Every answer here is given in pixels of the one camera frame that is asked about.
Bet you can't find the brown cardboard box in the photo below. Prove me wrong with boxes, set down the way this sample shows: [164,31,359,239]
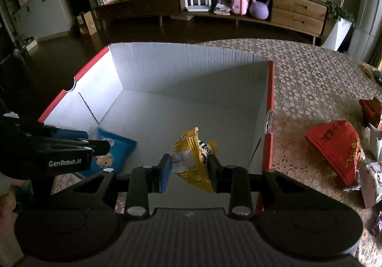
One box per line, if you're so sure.
[77,11,97,36]

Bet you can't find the grey storage cabinets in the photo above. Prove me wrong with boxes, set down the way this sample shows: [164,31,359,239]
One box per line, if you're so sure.
[0,0,72,40]

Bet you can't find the red and white cardboard box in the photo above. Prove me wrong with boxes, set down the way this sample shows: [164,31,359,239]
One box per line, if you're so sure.
[37,42,275,215]

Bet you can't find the dark red snack packet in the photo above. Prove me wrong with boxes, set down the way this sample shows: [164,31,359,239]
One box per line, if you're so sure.
[359,97,382,127]

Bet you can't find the red snack bag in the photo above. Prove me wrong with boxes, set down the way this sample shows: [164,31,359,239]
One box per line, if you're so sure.
[305,120,365,187]

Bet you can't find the purple kettlebell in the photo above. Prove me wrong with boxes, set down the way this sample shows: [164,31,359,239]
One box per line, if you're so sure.
[249,0,271,20]

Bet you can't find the stack of magazines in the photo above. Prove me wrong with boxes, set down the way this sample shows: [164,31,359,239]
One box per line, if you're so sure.
[213,0,232,15]

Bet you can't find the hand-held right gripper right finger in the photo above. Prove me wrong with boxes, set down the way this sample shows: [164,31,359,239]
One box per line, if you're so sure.
[207,153,329,221]

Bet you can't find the yellow snack packet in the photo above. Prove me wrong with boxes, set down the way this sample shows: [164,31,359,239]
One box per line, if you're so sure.
[174,127,219,194]

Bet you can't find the blue snack packet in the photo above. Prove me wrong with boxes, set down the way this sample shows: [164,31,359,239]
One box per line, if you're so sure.
[85,127,138,178]

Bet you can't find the grey tower air conditioner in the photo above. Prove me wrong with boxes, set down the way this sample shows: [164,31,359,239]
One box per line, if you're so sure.
[348,0,382,61]

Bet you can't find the wooden TV cabinet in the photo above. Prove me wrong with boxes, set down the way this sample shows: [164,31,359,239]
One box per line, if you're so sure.
[92,0,330,45]

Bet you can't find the white router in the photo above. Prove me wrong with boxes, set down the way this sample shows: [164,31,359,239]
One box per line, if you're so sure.
[183,0,213,12]

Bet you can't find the white and black snack packet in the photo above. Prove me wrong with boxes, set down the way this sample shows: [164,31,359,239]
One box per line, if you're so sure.
[369,123,382,160]

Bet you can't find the white planter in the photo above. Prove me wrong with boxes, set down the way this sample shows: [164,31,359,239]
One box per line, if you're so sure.
[322,17,353,52]

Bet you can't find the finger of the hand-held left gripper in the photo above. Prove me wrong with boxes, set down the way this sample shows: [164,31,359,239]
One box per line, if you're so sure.
[45,136,111,157]
[45,126,90,140]

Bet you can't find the pink small case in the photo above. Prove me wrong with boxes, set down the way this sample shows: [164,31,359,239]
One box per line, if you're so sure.
[231,0,249,16]

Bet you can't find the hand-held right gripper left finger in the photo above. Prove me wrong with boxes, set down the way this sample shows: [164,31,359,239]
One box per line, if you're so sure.
[54,153,172,221]

